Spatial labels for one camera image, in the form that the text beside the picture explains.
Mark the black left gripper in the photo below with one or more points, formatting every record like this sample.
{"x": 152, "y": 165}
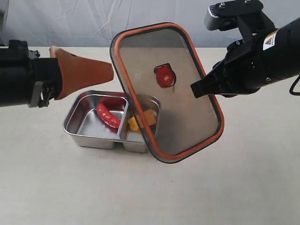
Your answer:
{"x": 63, "y": 74}

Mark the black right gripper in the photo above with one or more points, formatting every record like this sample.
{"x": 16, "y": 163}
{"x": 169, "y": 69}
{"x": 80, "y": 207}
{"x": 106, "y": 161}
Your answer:
{"x": 245, "y": 69}

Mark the red toy sausage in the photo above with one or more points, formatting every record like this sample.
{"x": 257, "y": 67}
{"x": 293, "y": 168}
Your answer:
{"x": 104, "y": 107}

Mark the stainless steel lunch box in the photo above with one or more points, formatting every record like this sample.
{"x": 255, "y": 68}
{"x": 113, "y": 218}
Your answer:
{"x": 88, "y": 130}

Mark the transparent lid with orange seal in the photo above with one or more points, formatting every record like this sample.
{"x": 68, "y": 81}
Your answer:
{"x": 156, "y": 64}

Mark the yellow toy cheese wedge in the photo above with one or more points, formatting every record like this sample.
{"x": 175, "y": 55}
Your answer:
{"x": 135, "y": 123}

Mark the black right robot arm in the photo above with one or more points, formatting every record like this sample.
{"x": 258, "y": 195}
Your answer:
{"x": 288, "y": 50}

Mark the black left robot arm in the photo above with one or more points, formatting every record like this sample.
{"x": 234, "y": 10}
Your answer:
{"x": 28, "y": 79}

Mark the white backdrop cloth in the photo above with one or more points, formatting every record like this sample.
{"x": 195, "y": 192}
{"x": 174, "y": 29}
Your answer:
{"x": 93, "y": 23}

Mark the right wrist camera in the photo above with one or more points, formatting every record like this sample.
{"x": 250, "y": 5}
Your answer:
{"x": 245, "y": 15}

